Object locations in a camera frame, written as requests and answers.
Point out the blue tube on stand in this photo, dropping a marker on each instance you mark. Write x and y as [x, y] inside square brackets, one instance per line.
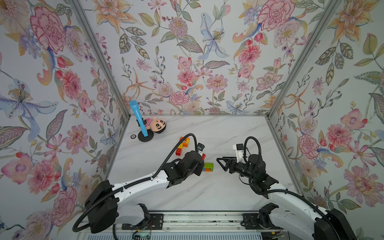
[136, 110]

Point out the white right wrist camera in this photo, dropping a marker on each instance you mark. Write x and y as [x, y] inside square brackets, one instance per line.
[239, 150]

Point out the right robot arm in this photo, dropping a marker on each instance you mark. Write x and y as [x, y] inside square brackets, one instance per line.
[286, 209]

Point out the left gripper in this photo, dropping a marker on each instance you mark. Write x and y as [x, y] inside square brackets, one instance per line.
[201, 165]

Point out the red square lego brick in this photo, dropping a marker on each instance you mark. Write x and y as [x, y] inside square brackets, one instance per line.
[178, 152]

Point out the black round stand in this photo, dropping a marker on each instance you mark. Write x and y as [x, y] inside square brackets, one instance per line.
[145, 139]

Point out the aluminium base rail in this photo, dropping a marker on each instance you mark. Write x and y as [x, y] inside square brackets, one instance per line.
[193, 225]

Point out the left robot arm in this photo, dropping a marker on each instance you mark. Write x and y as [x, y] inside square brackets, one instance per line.
[115, 204]

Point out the plush doll head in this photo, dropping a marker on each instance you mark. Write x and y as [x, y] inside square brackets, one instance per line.
[155, 125]

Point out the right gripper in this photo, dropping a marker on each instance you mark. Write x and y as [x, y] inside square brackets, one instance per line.
[232, 164]

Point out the lime green lego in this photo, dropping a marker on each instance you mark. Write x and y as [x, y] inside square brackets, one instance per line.
[209, 165]

